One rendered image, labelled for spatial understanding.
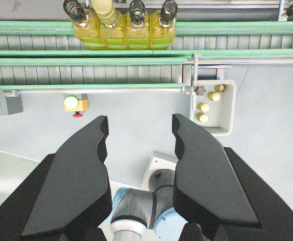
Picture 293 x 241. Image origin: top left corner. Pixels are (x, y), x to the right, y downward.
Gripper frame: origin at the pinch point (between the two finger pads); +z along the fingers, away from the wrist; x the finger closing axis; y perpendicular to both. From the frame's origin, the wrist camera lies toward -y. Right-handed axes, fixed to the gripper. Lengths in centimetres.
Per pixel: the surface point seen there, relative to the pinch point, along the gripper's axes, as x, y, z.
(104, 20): -5.9, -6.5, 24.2
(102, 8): -5.7, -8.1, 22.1
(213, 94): 30, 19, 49
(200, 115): 25, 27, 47
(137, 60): -0.3, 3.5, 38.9
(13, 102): -50, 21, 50
